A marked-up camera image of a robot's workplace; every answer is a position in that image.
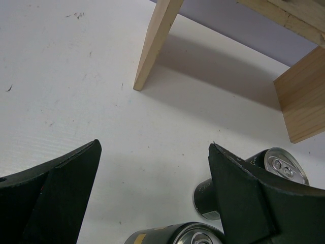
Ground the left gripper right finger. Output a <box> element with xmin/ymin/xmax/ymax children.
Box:
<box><xmin>208</xmin><ymin>144</ymin><xmax>324</xmax><ymax>243</ymax></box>

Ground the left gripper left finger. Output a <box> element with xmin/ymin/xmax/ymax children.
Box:
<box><xmin>1</xmin><ymin>139</ymin><xmax>102</xmax><ymax>243</ymax></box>

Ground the dark beverage can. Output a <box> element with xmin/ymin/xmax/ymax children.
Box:
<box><xmin>124</xmin><ymin>222</ymin><xmax>226</xmax><ymax>244</ymax></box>
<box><xmin>193</xmin><ymin>147</ymin><xmax>310</xmax><ymax>221</ymax></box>

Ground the wooden two-tier shelf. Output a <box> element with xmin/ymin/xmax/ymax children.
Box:
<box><xmin>133</xmin><ymin>1</ymin><xmax>324</xmax><ymax>143</ymax></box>

